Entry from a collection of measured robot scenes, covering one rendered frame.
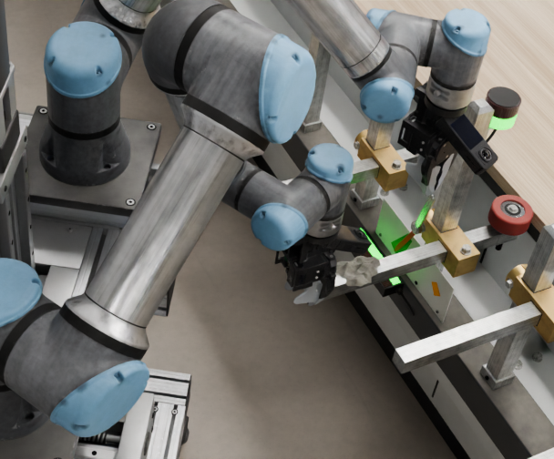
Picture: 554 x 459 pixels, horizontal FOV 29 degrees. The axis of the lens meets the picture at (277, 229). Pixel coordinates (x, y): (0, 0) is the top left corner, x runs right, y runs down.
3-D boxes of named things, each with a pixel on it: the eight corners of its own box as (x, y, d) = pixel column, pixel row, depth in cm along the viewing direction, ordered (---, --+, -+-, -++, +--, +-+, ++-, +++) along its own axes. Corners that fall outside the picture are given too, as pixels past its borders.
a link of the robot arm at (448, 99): (486, 78, 175) (456, 98, 170) (478, 100, 178) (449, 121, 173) (448, 56, 178) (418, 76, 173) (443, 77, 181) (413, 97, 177)
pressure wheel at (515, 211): (493, 268, 209) (508, 226, 201) (470, 239, 214) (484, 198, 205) (526, 257, 212) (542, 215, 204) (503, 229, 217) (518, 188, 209)
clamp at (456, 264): (452, 279, 203) (458, 260, 199) (415, 229, 211) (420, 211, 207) (477, 270, 205) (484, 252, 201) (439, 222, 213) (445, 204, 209)
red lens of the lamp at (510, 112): (497, 121, 185) (499, 112, 183) (477, 100, 188) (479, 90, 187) (525, 114, 187) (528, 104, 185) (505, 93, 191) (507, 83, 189)
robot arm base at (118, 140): (29, 178, 178) (25, 133, 171) (52, 119, 189) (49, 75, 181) (120, 191, 178) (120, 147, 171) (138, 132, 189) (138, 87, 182)
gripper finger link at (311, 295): (285, 311, 194) (292, 277, 187) (314, 301, 196) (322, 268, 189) (293, 323, 192) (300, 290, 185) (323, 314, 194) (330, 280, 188)
